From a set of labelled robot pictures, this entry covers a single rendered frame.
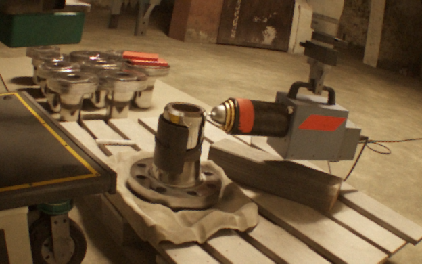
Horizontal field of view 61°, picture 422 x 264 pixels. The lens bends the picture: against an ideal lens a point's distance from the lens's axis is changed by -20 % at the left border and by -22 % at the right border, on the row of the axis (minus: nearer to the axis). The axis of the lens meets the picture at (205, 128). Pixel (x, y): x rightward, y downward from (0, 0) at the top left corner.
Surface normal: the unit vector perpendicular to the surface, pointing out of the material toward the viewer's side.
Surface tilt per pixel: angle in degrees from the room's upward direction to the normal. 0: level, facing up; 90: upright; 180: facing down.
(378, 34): 90
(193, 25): 90
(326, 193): 90
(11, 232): 90
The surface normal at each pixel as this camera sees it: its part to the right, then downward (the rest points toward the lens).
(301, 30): 0.57, 0.35
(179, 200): 0.12, 0.33
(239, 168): -0.49, 0.19
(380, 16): -0.80, 0.05
